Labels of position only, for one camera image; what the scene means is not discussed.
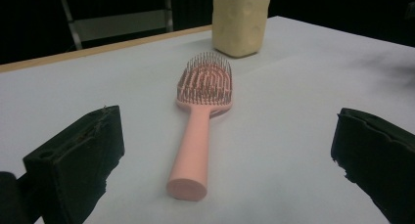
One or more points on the pale yellow square cup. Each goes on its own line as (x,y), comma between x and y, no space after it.
(239,25)

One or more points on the grey metal stand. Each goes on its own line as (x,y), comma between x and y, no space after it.
(117,25)

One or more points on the pink hairbrush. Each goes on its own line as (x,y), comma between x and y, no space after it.
(193,142)

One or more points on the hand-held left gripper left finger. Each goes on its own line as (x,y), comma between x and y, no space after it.
(75,165)

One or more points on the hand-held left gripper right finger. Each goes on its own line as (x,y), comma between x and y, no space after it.
(375,152)

